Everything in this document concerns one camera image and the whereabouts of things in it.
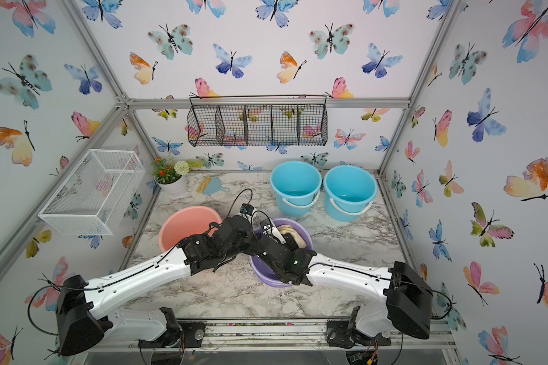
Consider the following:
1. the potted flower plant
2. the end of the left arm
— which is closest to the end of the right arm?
the end of the left arm

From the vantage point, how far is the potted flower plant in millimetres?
1008

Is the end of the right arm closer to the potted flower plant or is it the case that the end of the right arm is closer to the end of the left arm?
the end of the left arm
